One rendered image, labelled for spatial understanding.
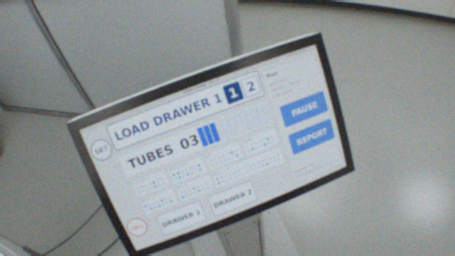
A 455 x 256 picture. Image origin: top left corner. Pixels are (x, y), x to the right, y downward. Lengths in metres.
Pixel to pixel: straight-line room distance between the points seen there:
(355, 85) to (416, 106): 0.42
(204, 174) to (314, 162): 0.23
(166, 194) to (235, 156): 0.15
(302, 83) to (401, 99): 1.65
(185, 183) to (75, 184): 1.53
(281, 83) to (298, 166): 0.17
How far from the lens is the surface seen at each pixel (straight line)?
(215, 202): 0.68
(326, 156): 0.73
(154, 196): 0.67
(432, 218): 1.92
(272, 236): 1.67
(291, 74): 0.67
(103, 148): 0.65
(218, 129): 0.64
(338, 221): 1.76
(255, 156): 0.67
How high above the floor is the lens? 1.63
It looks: 54 degrees down
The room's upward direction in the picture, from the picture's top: 11 degrees counter-clockwise
